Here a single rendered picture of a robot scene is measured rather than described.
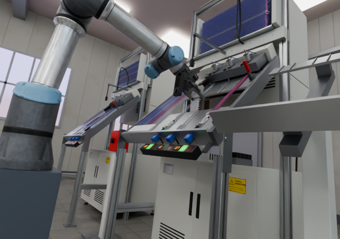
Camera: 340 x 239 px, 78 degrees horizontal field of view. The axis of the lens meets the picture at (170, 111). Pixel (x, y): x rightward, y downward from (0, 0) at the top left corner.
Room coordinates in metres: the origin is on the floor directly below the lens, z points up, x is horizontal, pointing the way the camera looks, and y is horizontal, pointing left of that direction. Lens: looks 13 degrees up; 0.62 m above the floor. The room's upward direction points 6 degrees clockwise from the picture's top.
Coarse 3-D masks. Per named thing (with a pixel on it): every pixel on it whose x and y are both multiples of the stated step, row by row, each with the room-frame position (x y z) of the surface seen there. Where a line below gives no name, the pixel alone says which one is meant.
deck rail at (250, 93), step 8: (272, 64) 0.98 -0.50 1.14; (264, 72) 0.93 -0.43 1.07; (256, 80) 0.89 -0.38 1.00; (264, 80) 0.93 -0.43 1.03; (248, 88) 0.86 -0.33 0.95; (256, 88) 0.89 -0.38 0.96; (240, 96) 0.83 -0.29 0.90; (248, 96) 0.85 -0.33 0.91; (256, 96) 0.89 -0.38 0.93; (232, 104) 0.81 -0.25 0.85; (240, 104) 0.82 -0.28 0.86; (248, 104) 0.85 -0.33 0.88; (216, 136) 0.73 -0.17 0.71; (216, 144) 0.74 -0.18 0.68
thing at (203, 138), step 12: (132, 132) 1.14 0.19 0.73; (144, 132) 1.04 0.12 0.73; (156, 132) 0.96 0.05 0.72; (168, 132) 0.89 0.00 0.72; (180, 132) 0.84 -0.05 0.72; (192, 132) 0.79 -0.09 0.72; (204, 132) 0.74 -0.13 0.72; (168, 144) 0.96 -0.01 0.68; (180, 144) 0.90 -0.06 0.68; (192, 144) 0.84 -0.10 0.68; (204, 144) 0.78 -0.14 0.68
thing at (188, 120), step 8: (192, 112) 1.00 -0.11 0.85; (200, 112) 0.94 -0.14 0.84; (208, 112) 0.89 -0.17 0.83; (168, 120) 1.08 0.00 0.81; (176, 120) 1.01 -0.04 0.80; (184, 120) 0.96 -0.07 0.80; (192, 120) 0.91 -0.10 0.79; (200, 120) 0.87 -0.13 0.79; (208, 120) 0.83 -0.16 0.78; (160, 128) 1.03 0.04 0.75; (168, 128) 0.98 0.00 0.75; (176, 128) 0.93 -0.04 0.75; (184, 128) 0.88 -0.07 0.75; (208, 128) 0.77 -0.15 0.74
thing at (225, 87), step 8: (256, 72) 1.01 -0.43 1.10; (200, 80) 1.47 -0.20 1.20; (224, 80) 1.17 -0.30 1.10; (232, 80) 1.10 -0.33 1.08; (248, 80) 0.97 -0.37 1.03; (192, 88) 1.38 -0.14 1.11; (216, 88) 1.12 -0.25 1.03; (224, 88) 1.05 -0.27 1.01; (232, 88) 0.99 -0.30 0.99; (240, 88) 0.95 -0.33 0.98; (192, 96) 1.23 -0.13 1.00; (208, 96) 1.11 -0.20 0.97; (216, 96) 1.15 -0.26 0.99; (224, 96) 1.09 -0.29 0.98
